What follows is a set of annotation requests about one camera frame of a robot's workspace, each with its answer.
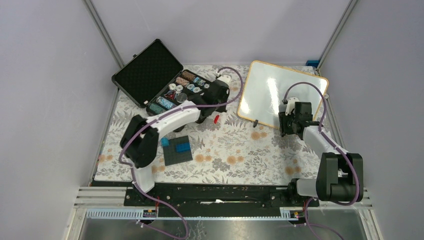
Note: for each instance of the light blue building brick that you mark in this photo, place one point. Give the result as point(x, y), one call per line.
point(165, 142)

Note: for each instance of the triangular dealer button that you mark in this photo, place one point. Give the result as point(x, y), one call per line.
point(170, 94)

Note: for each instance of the black poker chip case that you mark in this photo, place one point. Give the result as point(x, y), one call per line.
point(149, 74)

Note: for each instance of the floral table mat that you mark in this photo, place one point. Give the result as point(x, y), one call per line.
point(229, 152)

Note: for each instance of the dark grey building baseplate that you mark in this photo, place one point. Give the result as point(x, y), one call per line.
point(171, 157)

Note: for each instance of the dark blue building brick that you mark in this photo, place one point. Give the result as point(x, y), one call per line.
point(183, 147)

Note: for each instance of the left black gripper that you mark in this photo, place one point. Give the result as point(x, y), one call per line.
point(222, 109)

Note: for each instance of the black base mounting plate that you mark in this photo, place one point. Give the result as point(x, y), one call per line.
point(217, 200)

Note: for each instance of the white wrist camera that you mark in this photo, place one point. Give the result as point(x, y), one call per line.
point(225, 78)
point(290, 105)

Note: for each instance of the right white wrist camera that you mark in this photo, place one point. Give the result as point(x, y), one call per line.
point(290, 105)

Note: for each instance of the blue corner bracket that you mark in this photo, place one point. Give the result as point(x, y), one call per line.
point(312, 63)

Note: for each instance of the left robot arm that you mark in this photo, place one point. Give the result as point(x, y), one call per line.
point(140, 140)

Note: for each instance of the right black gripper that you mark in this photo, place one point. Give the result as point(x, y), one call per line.
point(282, 119)

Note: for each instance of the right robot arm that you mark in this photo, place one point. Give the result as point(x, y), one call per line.
point(340, 174)

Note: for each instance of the red whiteboard marker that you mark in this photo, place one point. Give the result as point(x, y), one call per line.
point(216, 119)

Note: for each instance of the yellow framed whiteboard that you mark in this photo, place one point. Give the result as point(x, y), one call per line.
point(265, 88)

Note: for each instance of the white poker chip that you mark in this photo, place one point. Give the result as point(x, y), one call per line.
point(172, 86)

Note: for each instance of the black whiteboard foot clip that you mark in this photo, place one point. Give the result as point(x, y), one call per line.
point(255, 123)

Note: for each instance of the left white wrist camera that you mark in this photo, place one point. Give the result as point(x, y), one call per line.
point(225, 78)

